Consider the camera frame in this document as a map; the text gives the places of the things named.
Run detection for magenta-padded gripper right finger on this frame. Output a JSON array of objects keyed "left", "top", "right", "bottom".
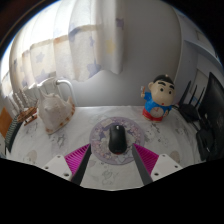
[{"left": 131, "top": 143, "right": 184, "bottom": 186}]

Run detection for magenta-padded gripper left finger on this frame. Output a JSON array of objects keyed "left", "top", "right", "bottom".
[{"left": 42, "top": 143, "right": 92, "bottom": 186}]

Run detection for black computer mouse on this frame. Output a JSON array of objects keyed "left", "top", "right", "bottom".
[{"left": 108, "top": 124, "right": 128, "bottom": 155}]

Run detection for round purple printed mouse pad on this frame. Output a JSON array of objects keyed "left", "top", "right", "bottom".
[{"left": 89, "top": 116, "right": 146, "bottom": 166}]

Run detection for white printed tablecloth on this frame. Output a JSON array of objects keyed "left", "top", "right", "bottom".
[{"left": 4, "top": 105, "right": 204, "bottom": 192}]

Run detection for large white conch shell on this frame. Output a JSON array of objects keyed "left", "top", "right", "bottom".
[{"left": 37, "top": 87, "right": 76, "bottom": 135}]

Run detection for cartoon boy figure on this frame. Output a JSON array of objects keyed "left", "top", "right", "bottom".
[{"left": 140, "top": 74, "right": 176, "bottom": 123}]

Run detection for black router with antennas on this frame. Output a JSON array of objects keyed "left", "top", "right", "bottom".
[{"left": 178, "top": 79, "right": 206, "bottom": 124}]

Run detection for wooden model sailing ship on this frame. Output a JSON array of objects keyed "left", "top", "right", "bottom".
[{"left": 8, "top": 87, "right": 39, "bottom": 127}]

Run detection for black monitor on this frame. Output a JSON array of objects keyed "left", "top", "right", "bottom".
[{"left": 195, "top": 71, "right": 224, "bottom": 163}]

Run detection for orange wooden chair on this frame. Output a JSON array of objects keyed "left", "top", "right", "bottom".
[{"left": 0, "top": 106, "right": 14, "bottom": 138}]

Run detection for white star-print curtain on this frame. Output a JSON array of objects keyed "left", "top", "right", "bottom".
[{"left": 1, "top": 0, "right": 126, "bottom": 101}]

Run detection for white wall shelf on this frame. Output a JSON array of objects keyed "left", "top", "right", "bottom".
[{"left": 181, "top": 19, "right": 224, "bottom": 66}]

